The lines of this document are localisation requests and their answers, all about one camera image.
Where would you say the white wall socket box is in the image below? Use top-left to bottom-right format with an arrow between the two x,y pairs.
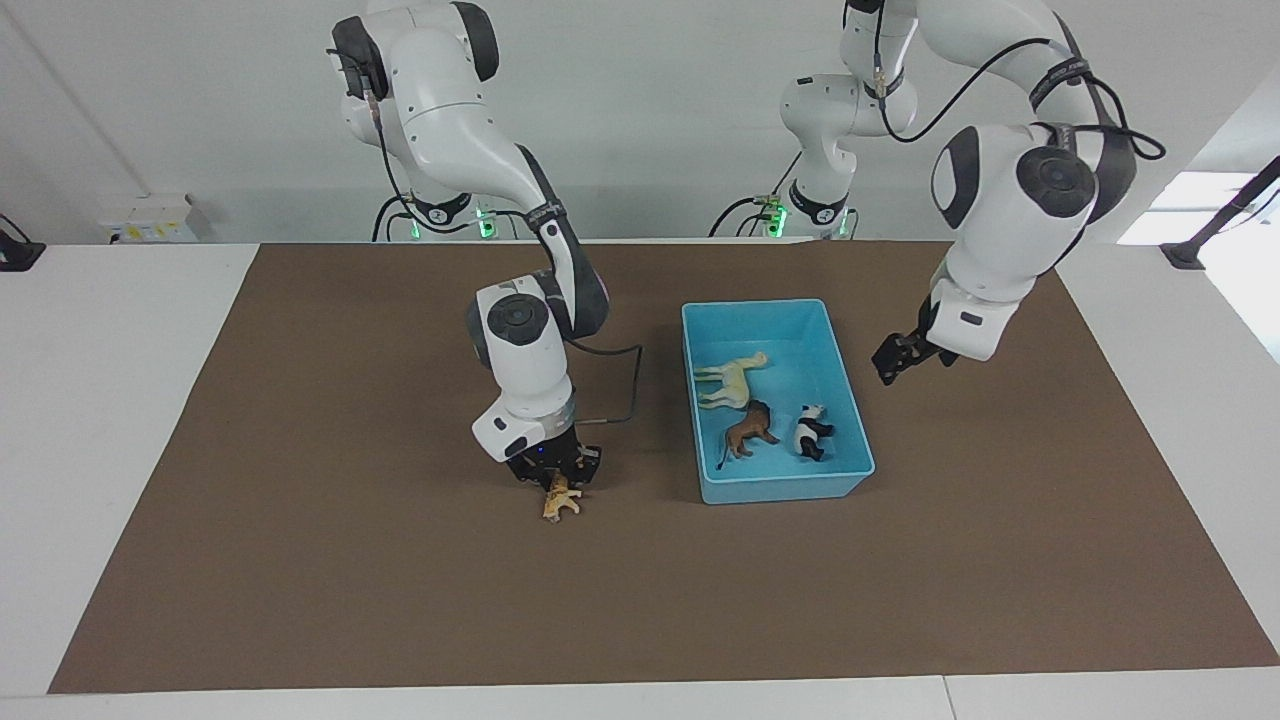
98,194 -> 201,245

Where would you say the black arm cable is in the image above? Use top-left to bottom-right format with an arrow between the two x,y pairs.
563,338 -> 645,427
872,0 -> 1167,163

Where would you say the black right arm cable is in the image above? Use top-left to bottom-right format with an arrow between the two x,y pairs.
563,338 -> 645,427

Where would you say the black slanted camera stand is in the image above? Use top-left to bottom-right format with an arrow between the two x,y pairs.
1160,154 -> 1280,272

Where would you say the cream horse toy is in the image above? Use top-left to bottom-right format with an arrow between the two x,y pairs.
692,351 -> 771,412

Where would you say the light blue storage box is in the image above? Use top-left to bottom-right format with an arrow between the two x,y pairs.
681,298 -> 877,506

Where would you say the orange striped tiger toy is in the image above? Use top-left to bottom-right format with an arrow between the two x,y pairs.
541,474 -> 583,524

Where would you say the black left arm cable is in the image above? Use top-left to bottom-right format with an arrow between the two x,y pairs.
872,0 -> 1167,163

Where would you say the brown table mat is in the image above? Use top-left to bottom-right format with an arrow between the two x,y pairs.
48,240 -> 1280,695

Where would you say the black and white panda toy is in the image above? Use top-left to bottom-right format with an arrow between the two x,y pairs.
793,404 -> 837,463

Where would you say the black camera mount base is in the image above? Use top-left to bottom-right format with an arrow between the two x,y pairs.
0,213 -> 47,274

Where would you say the brown lion toy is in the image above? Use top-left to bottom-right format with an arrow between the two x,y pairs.
715,400 -> 782,472

